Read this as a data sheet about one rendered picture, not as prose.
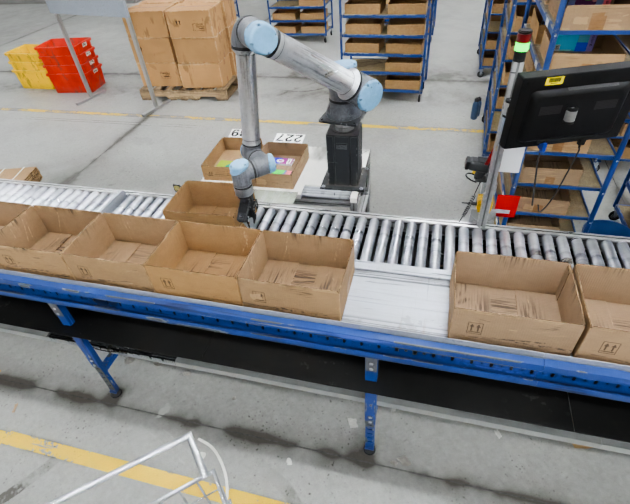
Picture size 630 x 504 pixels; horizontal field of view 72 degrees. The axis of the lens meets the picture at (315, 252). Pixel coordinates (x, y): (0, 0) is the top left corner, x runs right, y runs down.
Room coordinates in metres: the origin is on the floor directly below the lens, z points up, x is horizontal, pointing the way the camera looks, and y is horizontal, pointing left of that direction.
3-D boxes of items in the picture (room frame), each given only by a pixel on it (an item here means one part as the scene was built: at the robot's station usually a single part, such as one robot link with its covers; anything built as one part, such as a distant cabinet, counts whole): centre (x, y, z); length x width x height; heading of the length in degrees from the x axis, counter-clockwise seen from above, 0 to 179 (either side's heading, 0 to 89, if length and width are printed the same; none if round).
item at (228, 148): (2.55, 0.47, 0.80); 0.38 x 0.28 x 0.10; 165
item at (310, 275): (1.25, 0.07, 0.96); 0.39 x 0.29 x 0.17; 72
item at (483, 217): (1.71, -0.86, 1.11); 0.12 x 0.05 x 0.88; 72
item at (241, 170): (1.81, 0.31, 1.11); 0.10 x 0.09 x 0.12; 116
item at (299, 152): (2.42, 0.17, 0.80); 0.38 x 0.28 x 0.10; 162
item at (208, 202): (1.93, 0.53, 0.83); 0.39 x 0.29 x 0.17; 74
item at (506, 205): (1.71, -0.93, 0.85); 0.16 x 0.01 x 0.13; 72
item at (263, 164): (1.87, 0.22, 1.12); 0.12 x 0.12 x 0.09; 26
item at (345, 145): (2.26, -0.23, 0.91); 0.26 x 0.26 x 0.33; 73
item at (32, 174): (3.70, 2.94, 0.06); 0.69 x 0.47 x 0.13; 178
